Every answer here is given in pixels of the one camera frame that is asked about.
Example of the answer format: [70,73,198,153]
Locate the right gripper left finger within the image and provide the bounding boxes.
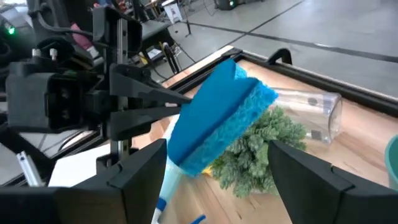
[0,139,168,224]

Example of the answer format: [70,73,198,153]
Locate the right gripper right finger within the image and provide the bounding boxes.
[267,139,398,224]

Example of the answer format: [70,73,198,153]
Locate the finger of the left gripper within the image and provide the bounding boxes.
[109,63,192,105]
[108,106,182,141]

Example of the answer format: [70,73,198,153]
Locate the teal liquid spray bottle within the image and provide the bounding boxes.
[150,113,207,224]

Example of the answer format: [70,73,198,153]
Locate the blue sponge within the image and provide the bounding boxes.
[167,58,279,178]

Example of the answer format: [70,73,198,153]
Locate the clear plastic bottle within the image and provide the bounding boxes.
[269,87,344,145]

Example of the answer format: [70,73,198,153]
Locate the white paper sheets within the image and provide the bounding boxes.
[47,142,112,188]

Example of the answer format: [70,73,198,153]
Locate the pink item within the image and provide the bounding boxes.
[70,23,95,52]

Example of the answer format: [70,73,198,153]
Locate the white sign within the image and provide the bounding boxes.
[162,2,184,25]

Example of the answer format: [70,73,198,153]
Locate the silver aluminium extrusion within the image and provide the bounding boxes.
[15,150,43,187]

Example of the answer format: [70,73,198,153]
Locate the teal plastic bin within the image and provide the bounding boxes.
[384,134,398,191]

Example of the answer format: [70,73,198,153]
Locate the green artificial potted plant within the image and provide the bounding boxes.
[210,105,308,199]

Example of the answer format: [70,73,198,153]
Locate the black device green light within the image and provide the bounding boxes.
[214,0,245,11]

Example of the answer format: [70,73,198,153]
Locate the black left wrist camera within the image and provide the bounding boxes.
[6,70,105,134]

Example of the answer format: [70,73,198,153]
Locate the black metal rig frame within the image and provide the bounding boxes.
[160,45,398,118]

